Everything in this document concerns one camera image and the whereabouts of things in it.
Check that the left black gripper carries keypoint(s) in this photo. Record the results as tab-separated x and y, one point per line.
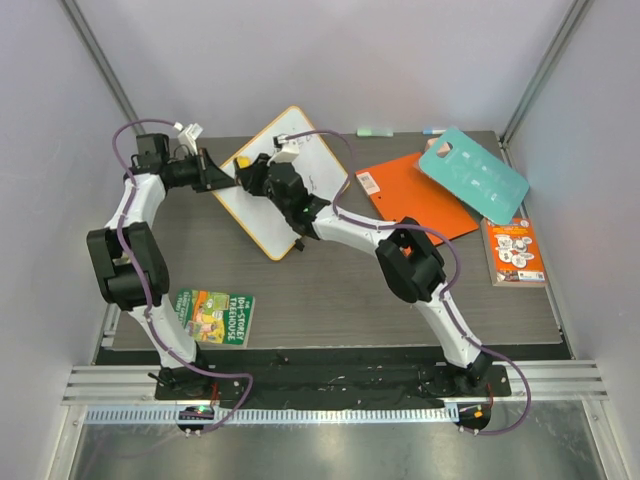
211	176

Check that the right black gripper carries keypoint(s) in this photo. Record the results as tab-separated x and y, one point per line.
258	175

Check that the yellow whiteboard eraser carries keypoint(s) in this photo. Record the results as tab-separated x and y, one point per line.
242	162

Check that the yellow framed whiteboard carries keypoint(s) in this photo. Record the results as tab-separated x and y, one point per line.
322	172

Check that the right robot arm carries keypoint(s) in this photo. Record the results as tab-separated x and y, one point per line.
411	265

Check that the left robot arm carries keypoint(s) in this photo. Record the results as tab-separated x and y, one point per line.
130	269

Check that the black whiteboard clip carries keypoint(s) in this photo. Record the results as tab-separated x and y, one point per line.
299	244

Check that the green eraser block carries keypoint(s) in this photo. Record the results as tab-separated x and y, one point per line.
372	132

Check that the pale yellow mug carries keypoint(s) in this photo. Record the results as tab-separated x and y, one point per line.
123	259

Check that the green treehouse book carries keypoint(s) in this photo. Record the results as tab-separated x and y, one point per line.
216	318

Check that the pink object under board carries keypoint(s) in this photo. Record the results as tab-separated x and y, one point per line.
430	143

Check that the teal plastic board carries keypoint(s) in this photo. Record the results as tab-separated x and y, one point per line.
474	176

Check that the orange paperback book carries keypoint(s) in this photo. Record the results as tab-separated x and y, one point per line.
513	254

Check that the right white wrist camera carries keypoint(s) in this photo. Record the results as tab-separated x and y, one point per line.
285	150

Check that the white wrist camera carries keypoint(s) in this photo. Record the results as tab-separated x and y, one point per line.
285	150
188	135

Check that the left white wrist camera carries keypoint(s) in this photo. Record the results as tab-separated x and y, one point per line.
188	135

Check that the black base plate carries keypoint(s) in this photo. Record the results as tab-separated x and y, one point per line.
331	379

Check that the slotted cable duct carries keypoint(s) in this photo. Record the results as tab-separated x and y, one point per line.
185	415

